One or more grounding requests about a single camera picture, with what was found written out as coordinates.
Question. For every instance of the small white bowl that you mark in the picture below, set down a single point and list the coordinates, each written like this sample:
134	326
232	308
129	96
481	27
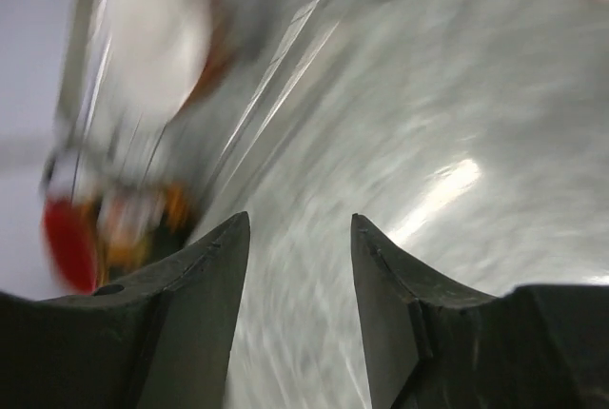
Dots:
141	65

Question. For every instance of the red and black mug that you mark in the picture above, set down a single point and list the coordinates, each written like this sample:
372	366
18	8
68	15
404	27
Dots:
113	231

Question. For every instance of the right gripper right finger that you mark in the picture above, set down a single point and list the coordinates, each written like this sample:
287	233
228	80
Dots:
432	342

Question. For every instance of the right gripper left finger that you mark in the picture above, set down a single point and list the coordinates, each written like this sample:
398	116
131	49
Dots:
160	337

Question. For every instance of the steel dish rack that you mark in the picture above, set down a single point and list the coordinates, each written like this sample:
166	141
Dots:
288	50

